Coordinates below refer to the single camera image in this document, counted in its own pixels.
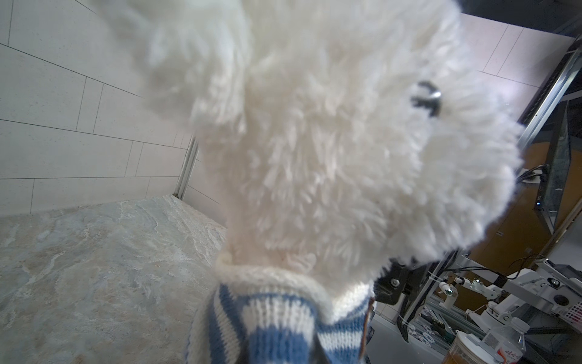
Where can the white teddy bear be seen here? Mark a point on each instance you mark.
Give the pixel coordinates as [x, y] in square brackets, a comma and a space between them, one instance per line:
[341, 135]

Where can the blue white striped sweater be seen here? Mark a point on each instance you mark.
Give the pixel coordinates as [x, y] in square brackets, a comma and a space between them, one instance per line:
[273, 315]

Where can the background robot arm white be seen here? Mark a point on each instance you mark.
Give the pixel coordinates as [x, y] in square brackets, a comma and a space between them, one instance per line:
[554, 289]

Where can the white lidded jar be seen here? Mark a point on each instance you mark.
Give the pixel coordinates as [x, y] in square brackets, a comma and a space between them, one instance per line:
[465, 350]

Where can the clear plastic bottle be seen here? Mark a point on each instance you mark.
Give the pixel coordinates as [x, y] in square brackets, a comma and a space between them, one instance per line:
[508, 340]

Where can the left corner aluminium post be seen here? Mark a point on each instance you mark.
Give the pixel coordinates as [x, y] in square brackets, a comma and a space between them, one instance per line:
[187, 168]

